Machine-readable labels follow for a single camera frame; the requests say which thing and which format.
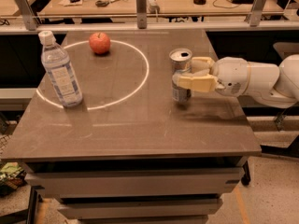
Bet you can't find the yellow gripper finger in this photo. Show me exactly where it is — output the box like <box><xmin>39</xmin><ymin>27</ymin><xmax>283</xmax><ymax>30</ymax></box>
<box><xmin>176</xmin><ymin>74</ymin><xmax>218</xmax><ymax>92</ymax></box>
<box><xmin>191</xmin><ymin>57</ymin><xmax>214</xmax><ymax>76</ymax></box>

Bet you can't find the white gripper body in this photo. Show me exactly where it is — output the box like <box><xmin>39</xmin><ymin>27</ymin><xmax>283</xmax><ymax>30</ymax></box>
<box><xmin>211</xmin><ymin>57</ymin><xmax>249</xmax><ymax>97</ymax></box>

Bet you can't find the silver blue redbull can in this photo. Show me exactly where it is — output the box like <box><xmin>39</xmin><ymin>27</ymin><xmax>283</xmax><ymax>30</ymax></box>
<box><xmin>169</xmin><ymin>48</ymin><xmax>192</xmax><ymax>104</ymax></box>

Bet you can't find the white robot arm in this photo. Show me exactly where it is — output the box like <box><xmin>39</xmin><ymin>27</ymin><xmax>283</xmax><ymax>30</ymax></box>
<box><xmin>172</xmin><ymin>55</ymin><xmax>299</xmax><ymax>108</ymax></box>

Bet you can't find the white power strip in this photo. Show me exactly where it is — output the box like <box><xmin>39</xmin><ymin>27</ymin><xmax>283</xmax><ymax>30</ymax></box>
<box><xmin>147</xmin><ymin>0</ymin><xmax>160</xmax><ymax>14</ymax></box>

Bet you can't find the red apple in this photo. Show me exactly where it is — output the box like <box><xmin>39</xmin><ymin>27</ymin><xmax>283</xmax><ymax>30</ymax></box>
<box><xmin>89</xmin><ymin>32</ymin><xmax>110</xmax><ymax>54</ymax></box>

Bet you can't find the grey table with drawers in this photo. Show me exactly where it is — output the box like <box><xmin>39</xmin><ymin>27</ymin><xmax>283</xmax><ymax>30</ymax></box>
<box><xmin>3</xmin><ymin>29</ymin><xmax>261</xmax><ymax>224</ymax></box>

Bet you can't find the clear plastic water bottle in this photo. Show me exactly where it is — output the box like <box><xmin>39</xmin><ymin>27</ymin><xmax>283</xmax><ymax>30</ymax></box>
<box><xmin>38</xmin><ymin>31</ymin><xmax>83</xmax><ymax>107</ymax></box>

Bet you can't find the green package on floor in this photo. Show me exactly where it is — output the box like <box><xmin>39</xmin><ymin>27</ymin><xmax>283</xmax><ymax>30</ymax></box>
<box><xmin>0</xmin><ymin>162</ymin><xmax>26</xmax><ymax>197</ymax></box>

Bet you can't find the right metal bracket post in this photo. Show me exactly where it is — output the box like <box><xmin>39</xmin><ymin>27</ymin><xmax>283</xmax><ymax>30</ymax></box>
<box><xmin>248</xmin><ymin>0</ymin><xmax>266</xmax><ymax>27</ymax></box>

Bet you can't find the metal bracket post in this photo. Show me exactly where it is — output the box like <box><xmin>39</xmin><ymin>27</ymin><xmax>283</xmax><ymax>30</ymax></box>
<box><xmin>136</xmin><ymin>0</ymin><xmax>147</xmax><ymax>29</ymax></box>
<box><xmin>248</xmin><ymin>0</ymin><xmax>266</xmax><ymax>27</ymax></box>
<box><xmin>15</xmin><ymin>0</ymin><xmax>38</xmax><ymax>31</ymax></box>

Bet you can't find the middle metal bracket post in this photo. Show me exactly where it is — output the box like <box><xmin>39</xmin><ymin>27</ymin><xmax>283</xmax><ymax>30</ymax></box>
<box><xmin>136</xmin><ymin>0</ymin><xmax>147</xmax><ymax>29</ymax></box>

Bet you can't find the left metal bracket post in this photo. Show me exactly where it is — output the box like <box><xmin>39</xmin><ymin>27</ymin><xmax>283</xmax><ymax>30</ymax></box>
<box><xmin>15</xmin><ymin>0</ymin><xmax>38</xmax><ymax>31</ymax></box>

